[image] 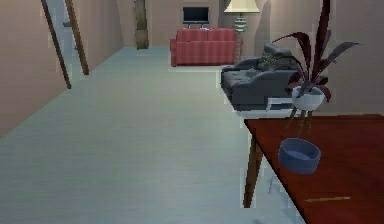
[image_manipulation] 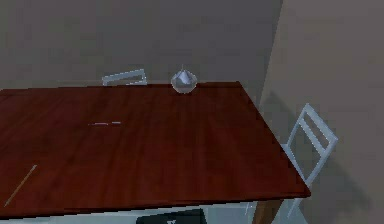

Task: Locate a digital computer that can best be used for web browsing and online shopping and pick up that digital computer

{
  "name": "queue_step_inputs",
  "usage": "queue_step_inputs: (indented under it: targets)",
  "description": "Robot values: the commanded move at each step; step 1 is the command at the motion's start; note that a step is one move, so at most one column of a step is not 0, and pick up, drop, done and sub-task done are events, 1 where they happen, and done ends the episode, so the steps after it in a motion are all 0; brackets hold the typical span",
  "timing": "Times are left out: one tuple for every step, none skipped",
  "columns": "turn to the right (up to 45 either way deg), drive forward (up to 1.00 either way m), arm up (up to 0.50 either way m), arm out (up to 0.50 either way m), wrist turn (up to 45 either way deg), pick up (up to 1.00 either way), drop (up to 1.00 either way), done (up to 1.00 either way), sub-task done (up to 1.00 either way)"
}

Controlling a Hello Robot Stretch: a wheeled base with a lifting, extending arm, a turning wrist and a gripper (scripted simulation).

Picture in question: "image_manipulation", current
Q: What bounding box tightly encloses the thin tan pencil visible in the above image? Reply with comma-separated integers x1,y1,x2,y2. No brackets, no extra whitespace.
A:
3,164,38,208

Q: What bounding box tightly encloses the dark red wooden table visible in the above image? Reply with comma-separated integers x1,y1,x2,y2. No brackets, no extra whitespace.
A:
0,80,312,224

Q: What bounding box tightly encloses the thin silver utensil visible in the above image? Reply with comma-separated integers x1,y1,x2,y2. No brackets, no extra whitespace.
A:
87,121,122,127

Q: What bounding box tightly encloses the white slatted chair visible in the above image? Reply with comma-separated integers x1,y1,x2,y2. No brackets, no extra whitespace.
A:
279,102,340,220
101,68,148,87

